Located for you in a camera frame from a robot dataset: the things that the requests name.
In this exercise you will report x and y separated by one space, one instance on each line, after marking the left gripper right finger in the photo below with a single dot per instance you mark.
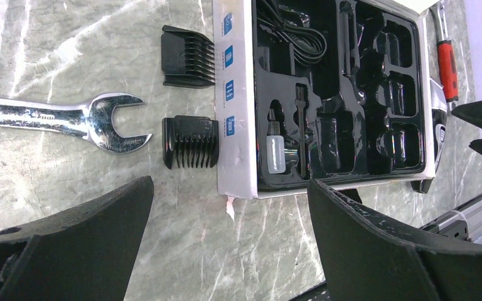
367 255

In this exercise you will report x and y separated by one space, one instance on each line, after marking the silver combination wrench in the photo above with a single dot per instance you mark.
91 120

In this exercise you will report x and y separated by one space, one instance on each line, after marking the white hair clipper box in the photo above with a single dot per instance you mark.
348 82

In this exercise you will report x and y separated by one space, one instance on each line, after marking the small white oil bottle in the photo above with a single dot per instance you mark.
276 162

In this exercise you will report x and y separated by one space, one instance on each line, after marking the black comb guard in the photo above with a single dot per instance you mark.
187 58
190 141
352 194

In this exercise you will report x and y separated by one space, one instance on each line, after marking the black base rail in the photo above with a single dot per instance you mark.
462 223

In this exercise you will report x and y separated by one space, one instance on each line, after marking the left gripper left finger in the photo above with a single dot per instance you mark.
86 252

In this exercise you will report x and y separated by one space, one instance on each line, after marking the red handled adjustable wrench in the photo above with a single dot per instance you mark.
445 54

